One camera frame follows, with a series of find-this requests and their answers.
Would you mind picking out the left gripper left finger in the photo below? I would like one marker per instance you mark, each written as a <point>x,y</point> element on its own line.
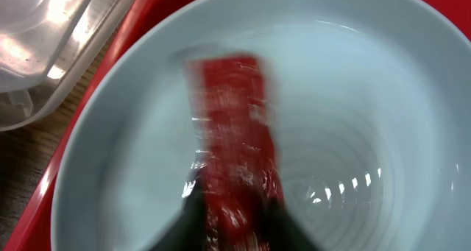
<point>187,232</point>

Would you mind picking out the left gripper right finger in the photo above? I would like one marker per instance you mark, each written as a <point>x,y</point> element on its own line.
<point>282,232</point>

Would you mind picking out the red ketchup packet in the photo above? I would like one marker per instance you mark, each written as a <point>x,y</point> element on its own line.
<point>239,175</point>

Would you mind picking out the light blue plate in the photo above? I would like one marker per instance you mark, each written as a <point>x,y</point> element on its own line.
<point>368,106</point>

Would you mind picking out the clear plastic bin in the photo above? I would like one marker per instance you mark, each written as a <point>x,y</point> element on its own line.
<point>46,46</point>

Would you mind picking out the red serving tray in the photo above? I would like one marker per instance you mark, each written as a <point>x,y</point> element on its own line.
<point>30,158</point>

